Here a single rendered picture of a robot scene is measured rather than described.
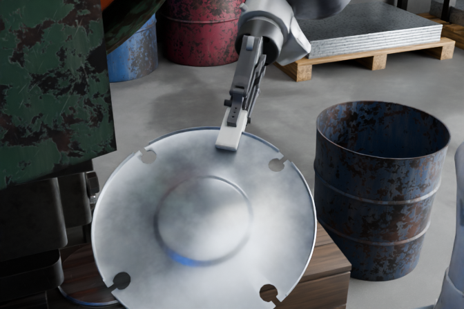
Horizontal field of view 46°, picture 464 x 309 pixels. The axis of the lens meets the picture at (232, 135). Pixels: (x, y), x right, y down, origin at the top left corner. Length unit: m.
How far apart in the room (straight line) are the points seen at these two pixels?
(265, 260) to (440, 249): 1.48
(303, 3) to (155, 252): 0.48
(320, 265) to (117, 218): 0.77
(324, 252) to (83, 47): 1.14
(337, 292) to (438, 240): 0.78
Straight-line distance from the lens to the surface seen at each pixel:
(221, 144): 0.76
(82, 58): 0.40
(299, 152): 2.61
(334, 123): 1.97
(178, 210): 0.72
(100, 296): 0.71
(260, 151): 0.77
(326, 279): 1.42
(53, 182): 0.57
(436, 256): 2.09
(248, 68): 0.80
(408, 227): 1.83
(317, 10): 0.94
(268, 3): 0.91
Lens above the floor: 1.26
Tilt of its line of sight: 27 degrees down
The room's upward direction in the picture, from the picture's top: straight up
